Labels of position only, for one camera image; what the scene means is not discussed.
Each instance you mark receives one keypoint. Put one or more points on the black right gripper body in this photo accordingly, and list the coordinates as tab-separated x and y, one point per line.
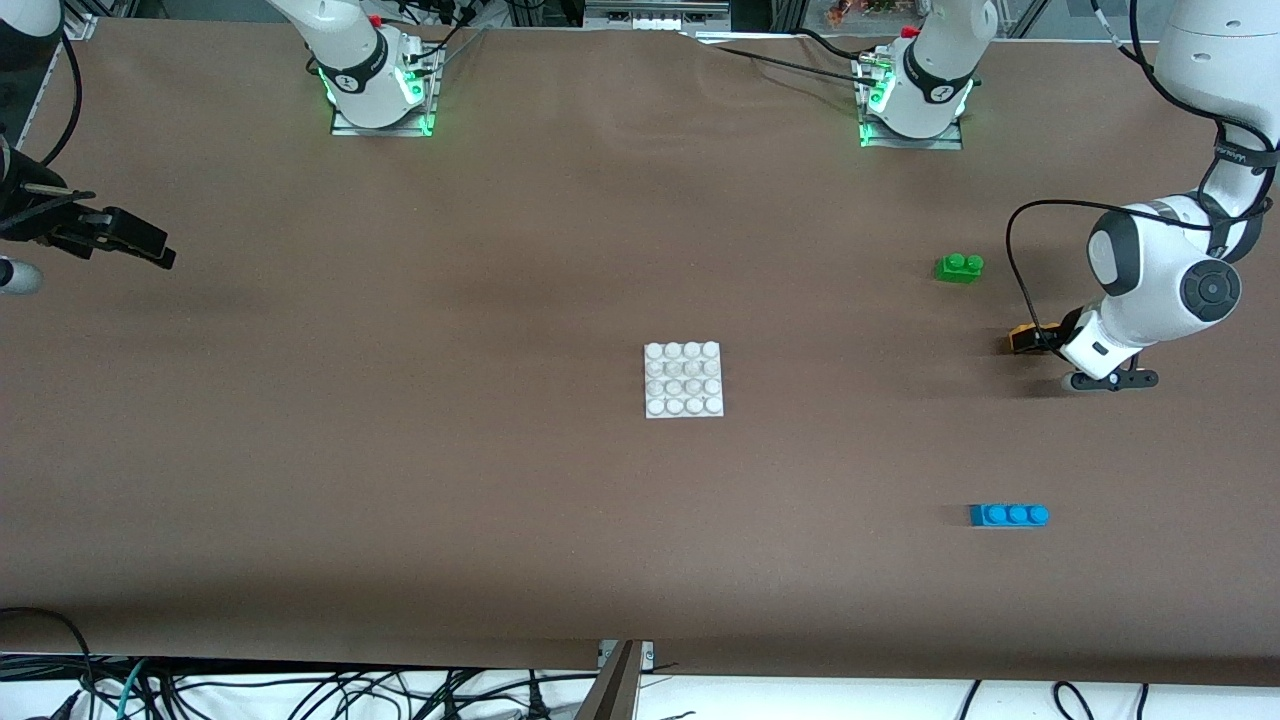
30	222

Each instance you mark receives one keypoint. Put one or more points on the aluminium frame corner bracket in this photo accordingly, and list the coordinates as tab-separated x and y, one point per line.
82	25

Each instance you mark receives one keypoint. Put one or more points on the green two-stud block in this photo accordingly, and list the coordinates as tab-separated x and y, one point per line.
958	270

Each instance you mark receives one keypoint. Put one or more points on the white studded base plate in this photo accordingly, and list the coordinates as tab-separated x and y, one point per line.
685	380

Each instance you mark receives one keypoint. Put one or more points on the white power strip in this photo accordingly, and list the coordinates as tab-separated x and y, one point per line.
650	20

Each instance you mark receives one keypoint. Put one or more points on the brown table cover sheet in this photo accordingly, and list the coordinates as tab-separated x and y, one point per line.
800	450

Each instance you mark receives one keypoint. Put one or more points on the blue three-stud block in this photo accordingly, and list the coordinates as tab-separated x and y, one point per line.
1005	516

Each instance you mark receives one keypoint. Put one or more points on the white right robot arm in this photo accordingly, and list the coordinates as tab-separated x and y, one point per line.
350	50

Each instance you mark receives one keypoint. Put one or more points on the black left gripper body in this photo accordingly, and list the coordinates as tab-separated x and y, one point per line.
1066	326

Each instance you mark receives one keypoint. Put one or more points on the colourful small parts pile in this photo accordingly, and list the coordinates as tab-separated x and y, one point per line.
850	10

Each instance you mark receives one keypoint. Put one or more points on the aluminium camera post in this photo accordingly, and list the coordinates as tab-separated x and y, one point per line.
618	690

